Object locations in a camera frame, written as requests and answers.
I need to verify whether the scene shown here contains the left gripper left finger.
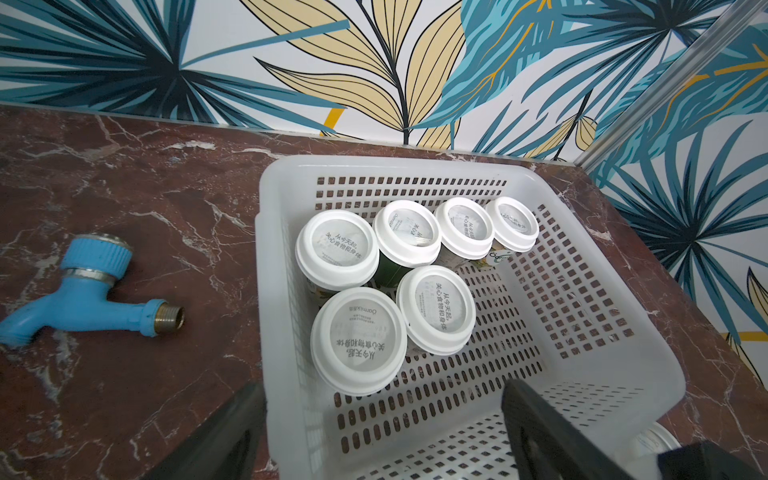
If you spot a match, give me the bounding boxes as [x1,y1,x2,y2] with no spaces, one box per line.
[144,382,267,479]

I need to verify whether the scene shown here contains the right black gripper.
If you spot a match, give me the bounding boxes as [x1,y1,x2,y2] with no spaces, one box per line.
[657,441,765,480]

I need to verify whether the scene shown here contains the small blue toy drill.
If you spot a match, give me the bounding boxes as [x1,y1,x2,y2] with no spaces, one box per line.
[1,233,184,347]

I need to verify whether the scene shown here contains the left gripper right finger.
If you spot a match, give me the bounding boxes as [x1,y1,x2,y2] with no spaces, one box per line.
[501,379,630,479]

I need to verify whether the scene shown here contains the yogurt cup white lid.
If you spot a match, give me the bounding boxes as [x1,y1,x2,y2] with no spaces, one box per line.
[295,210,380,302]

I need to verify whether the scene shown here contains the yogurt cup green label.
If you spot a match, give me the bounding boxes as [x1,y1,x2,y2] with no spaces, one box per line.
[373,200,442,288]

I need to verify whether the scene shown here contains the white perforated plastic basket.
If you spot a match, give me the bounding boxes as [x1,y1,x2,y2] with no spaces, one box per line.
[255,155,685,479]

